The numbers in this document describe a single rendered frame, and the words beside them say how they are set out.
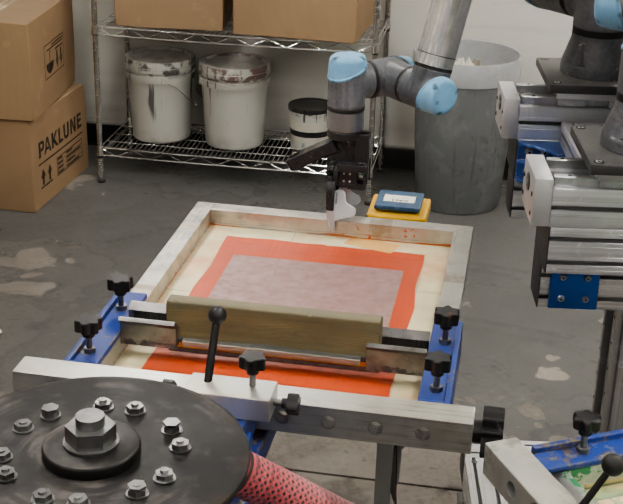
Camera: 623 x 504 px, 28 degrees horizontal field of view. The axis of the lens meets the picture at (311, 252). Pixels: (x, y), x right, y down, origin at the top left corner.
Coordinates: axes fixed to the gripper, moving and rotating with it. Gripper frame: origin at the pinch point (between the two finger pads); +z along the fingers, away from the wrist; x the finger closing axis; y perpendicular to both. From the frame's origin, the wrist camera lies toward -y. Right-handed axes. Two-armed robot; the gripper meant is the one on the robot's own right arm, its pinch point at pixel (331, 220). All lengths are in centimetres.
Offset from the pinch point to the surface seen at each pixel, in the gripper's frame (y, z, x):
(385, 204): 9.4, 1.1, 14.9
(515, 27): 30, 28, 309
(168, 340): -17, -1, -61
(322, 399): 12, -6, -83
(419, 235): 18.5, 0.6, -1.9
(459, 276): 28.2, -0.9, -23.8
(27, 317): -125, 98, 126
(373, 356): 17, -2, -61
